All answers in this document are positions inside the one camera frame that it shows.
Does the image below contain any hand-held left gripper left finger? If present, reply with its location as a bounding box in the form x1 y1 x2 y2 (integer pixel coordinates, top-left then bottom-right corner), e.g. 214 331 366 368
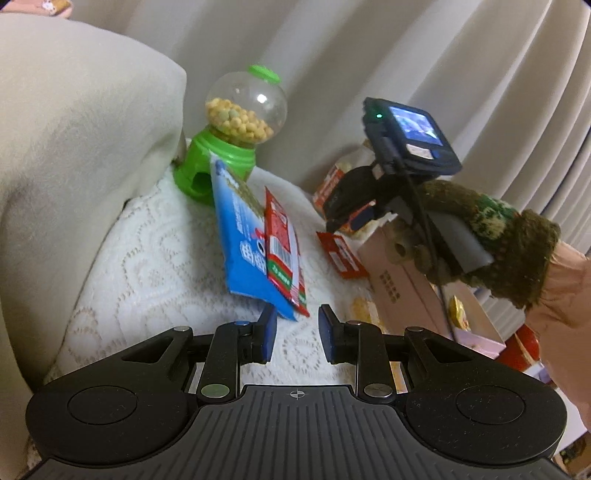
121 305 279 401

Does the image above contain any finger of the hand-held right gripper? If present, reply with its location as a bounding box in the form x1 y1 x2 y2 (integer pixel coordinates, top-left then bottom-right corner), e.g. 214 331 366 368
324 203 377 234

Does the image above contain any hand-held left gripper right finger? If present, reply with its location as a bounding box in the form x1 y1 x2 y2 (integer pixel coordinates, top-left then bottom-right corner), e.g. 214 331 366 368
318 304 469 400

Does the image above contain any small red packet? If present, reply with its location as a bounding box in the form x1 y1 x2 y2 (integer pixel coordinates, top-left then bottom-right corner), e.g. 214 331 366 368
316 231 370 280

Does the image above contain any red green-striped snack packet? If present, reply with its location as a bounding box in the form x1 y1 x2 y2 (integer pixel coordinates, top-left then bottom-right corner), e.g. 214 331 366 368
264 186 311 318

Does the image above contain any pink cardboard box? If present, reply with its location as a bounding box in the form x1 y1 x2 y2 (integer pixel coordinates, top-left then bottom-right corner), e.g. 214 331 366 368
358 222 508 361

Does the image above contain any blue snack packet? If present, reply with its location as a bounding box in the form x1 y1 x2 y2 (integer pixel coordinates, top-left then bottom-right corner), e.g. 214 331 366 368
210 154 298 321

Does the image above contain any small candy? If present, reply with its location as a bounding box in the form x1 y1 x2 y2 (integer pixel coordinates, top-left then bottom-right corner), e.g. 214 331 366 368
450 295 472 330

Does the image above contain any person's right forearm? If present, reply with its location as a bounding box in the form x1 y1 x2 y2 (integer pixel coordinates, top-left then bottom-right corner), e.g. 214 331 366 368
522 240 591 437

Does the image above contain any person's right hand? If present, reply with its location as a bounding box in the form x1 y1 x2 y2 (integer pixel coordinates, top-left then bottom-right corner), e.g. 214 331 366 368
385 179 563 310

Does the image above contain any glass peanut jar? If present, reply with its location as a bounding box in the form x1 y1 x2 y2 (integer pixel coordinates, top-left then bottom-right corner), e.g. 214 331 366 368
314 143 384 213

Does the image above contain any beige curtain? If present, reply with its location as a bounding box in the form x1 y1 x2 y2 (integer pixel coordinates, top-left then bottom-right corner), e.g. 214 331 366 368
69 0 591 259

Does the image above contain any white lace tablecloth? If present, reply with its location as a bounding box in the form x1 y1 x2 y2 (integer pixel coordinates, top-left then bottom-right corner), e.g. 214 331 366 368
25 164 407 472

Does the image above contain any green candy dispenser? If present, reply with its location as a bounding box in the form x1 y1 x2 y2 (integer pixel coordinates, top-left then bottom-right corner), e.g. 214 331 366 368
173 64 288 200

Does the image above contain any red pedal bin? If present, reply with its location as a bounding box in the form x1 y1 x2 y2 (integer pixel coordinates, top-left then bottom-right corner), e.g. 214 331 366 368
499 323 543 372

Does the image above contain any white cushion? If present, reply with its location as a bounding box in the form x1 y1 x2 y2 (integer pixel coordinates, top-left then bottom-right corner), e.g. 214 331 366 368
0 11 188 462

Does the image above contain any pink printed cloth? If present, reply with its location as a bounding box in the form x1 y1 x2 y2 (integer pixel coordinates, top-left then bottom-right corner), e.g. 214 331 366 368
0 0 72 18

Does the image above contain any black cable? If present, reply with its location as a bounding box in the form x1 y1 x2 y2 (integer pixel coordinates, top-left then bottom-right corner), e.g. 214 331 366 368
381 138 455 340

